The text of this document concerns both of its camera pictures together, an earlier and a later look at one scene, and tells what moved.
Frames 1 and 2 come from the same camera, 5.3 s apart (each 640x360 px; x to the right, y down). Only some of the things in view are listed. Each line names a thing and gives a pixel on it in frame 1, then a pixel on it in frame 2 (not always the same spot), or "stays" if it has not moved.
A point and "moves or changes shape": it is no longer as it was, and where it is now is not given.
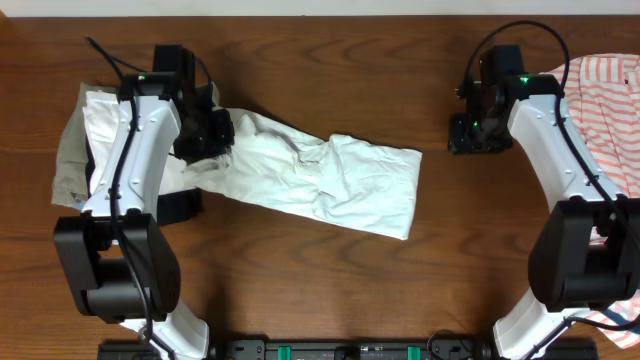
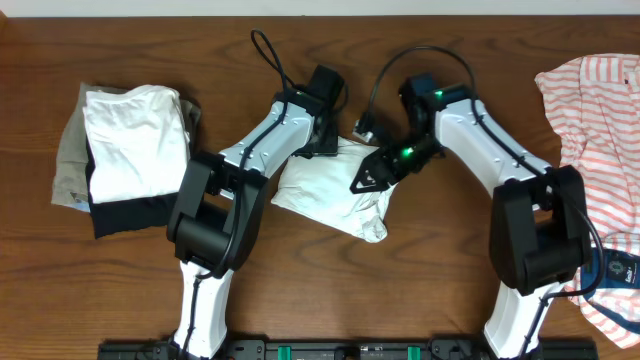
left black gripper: x=220 y=143 -> x=331 y=143
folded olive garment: x=70 y=180 stays
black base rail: x=439 y=348 stays
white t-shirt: x=275 y=167 moves or changes shape
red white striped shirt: x=602 y=94 stays
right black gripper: x=459 y=143 -> x=370 y=165
